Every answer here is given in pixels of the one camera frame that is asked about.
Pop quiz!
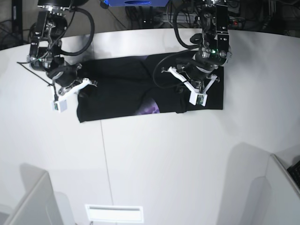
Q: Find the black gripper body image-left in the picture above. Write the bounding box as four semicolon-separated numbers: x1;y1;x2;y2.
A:
46;63;82;93

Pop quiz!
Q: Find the black keyboard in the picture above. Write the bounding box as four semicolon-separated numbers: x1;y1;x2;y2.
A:
287;161;300;188

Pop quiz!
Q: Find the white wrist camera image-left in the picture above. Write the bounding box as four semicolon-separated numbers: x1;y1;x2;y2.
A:
51;78;97;113

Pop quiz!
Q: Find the black T-shirt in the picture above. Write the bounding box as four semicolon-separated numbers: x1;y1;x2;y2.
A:
77;53;224;123

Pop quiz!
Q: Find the blue box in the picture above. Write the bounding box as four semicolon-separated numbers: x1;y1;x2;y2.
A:
103;0;169;7

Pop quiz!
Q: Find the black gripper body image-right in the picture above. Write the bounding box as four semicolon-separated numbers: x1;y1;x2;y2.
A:
177;62;218;88

